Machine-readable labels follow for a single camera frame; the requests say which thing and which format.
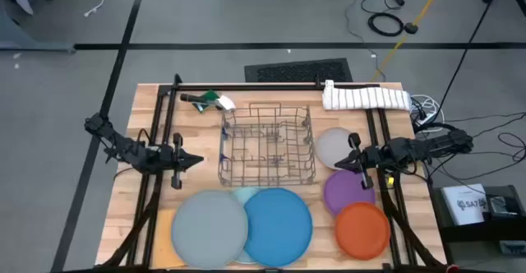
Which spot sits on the black storage box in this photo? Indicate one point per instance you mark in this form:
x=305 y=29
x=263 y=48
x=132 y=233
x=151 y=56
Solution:
x=472 y=234

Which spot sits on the green sponge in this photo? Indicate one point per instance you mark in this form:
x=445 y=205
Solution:
x=211 y=96

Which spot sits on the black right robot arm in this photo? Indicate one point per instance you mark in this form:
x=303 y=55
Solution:
x=431 y=143

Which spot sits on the white printed booklet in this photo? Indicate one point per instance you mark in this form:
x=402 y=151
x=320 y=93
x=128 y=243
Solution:
x=464 y=205

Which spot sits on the small purple plate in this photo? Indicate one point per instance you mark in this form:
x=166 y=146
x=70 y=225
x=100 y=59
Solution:
x=345 y=191

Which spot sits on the black metal table frame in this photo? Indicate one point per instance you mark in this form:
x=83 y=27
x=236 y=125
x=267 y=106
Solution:
x=267 y=87

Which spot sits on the yellow-orange cloth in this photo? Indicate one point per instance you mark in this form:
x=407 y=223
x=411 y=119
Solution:
x=162 y=240

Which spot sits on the large light teal plate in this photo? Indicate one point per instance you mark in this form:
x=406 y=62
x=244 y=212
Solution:
x=243 y=195

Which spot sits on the small orange plate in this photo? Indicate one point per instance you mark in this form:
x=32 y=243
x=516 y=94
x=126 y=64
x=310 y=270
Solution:
x=362 y=232

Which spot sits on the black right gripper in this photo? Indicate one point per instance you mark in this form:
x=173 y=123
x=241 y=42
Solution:
x=370 y=158

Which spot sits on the small beige plate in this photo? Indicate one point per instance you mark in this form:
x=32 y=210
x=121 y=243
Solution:
x=330 y=145

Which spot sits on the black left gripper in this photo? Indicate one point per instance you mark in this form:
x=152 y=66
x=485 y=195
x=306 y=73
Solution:
x=172 y=160

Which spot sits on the large blue plate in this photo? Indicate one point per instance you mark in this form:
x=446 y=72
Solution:
x=279 y=228

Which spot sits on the black floor mat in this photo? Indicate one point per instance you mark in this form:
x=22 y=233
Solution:
x=296 y=71

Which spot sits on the large grey plate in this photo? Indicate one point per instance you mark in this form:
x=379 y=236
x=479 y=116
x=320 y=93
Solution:
x=209 y=229

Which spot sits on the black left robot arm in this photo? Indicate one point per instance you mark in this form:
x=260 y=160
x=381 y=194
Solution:
x=123 y=147

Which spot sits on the grey furniture base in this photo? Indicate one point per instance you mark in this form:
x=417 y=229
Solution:
x=37 y=47

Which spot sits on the white striped towel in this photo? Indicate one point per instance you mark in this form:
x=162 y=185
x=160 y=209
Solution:
x=365 y=99

